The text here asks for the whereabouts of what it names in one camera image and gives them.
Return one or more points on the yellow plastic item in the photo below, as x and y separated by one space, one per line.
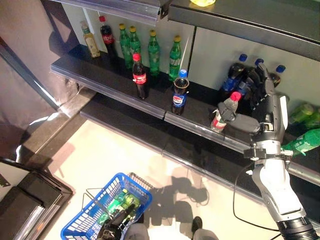
202 2

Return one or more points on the black low display stand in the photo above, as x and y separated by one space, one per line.
32 200

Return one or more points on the small cola bottle red cap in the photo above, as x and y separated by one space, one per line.
140 77

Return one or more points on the clear water bottle red cap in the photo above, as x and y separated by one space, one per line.
231 105

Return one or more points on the robot left hand black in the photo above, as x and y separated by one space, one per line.
112 227

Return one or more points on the cola bottle blue cap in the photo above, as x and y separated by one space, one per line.
259 62
232 75
280 68
179 100

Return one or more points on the pale yellow drink bottle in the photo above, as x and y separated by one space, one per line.
91 43

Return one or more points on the robot left leg silver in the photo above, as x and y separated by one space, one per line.
136 233

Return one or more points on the robot right hand black silver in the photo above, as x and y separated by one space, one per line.
272 117

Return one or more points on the blue plastic shopping basket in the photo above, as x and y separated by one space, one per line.
146 200

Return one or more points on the large cola bottle red cap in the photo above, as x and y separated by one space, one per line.
108 37

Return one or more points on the robot right arm silver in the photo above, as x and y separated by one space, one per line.
275 190

